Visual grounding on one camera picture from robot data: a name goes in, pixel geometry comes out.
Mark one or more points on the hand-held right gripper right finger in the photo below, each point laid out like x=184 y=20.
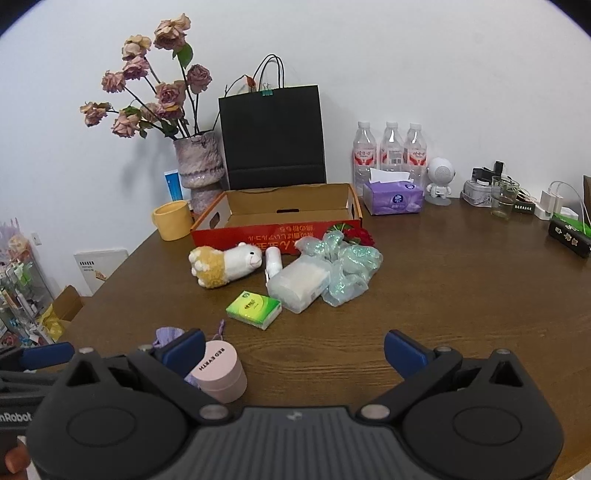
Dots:
x=404 y=353

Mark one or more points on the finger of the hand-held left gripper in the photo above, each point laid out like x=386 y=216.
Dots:
x=46 y=356

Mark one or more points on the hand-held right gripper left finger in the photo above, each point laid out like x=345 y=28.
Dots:
x=184 y=350

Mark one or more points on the pink round jar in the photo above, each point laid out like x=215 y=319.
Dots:
x=221 y=374

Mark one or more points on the green tissue pack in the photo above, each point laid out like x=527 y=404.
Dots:
x=251 y=308

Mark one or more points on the iridescent organza bag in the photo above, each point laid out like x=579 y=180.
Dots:
x=351 y=272

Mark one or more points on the white and yellow plush alpaca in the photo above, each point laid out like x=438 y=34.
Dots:
x=240 y=258

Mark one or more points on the red cardboard box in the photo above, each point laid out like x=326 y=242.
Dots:
x=231 y=237

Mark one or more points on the red artificial rose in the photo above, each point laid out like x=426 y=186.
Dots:
x=362 y=236

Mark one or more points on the white spray bottle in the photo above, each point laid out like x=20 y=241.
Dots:
x=273 y=261

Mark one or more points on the clear pack of cotton pads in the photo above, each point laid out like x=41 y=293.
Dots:
x=295 y=286

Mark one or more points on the person's left hand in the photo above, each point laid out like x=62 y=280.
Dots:
x=17 y=459

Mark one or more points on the brown cardboard carton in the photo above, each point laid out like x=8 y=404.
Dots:
x=64 y=304

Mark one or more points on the clear display shelf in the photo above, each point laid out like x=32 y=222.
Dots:
x=23 y=286

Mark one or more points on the white flat box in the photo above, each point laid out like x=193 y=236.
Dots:
x=101 y=272

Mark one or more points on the yellow mug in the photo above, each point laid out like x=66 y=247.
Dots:
x=173 y=221

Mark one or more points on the purple tissue box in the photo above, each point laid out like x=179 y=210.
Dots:
x=392 y=201

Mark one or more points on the blue and white tube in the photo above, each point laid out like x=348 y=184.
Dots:
x=173 y=184

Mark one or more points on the clear plastic box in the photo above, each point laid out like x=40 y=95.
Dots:
x=475 y=194

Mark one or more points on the clear drinking glass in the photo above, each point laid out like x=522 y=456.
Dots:
x=503 y=203

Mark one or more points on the white robot figurine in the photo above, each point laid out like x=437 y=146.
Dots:
x=441 y=173

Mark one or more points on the mottled purple ceramic vase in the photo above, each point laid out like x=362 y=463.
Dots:
x=198 y=161

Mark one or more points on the small black labelled box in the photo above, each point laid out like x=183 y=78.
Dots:
x=525 y=206

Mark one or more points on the black power adapter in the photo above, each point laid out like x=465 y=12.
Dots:
x=485 y=173

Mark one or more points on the clear water bottle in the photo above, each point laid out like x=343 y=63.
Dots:
x=415 y=152
x=391 y=147
x=364 y=152

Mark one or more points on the long black box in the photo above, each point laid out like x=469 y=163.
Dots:
x=568 y=235

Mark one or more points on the white charger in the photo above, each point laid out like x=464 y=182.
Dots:
x=551 y=201

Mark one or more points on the green packet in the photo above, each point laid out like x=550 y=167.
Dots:
x=579 y=224

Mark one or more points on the black paper bag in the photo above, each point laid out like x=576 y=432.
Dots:
x=272 y=134

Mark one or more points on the dried pink rose bouquet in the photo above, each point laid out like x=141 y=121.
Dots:
x=166 y=94

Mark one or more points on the green binder clip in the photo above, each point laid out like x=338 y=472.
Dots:
x=267 y=93

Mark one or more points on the white wall socket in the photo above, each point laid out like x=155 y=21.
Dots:
x=35 y=238

